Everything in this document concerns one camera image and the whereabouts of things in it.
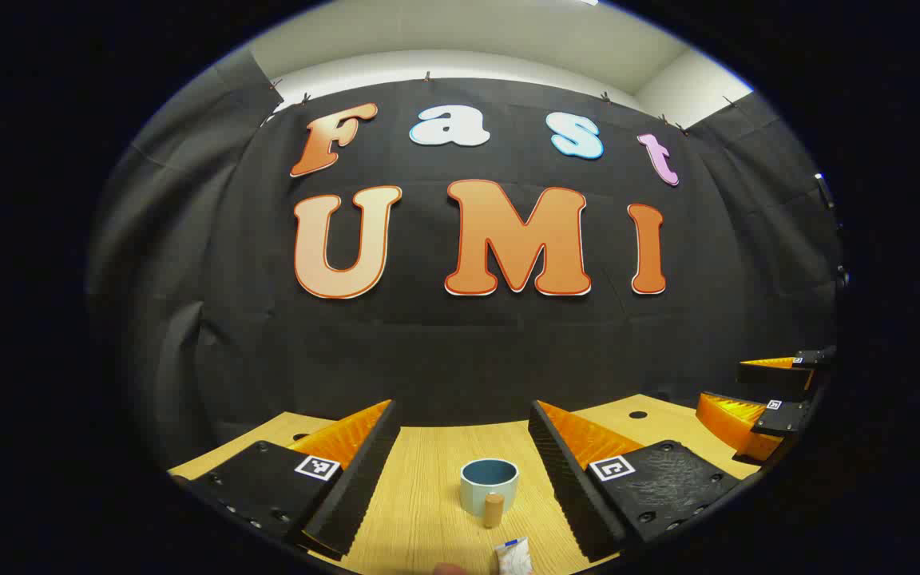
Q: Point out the wooden desktop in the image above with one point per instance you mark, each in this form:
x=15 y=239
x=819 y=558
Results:
x=428 y=495

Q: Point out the white toothpaste tube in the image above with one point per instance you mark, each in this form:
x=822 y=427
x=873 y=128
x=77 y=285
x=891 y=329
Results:
x=513 y=557

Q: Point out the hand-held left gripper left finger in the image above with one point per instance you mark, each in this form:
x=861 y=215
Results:
x=360 y=479

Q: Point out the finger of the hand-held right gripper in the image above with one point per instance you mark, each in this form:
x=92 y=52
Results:
x=775 y=379
x=735 y=423

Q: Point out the black backdrop cloth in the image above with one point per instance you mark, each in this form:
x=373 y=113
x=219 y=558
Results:
x=428 y=351

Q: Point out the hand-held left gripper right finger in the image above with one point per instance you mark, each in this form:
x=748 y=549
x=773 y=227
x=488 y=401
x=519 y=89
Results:
x=568 y=479

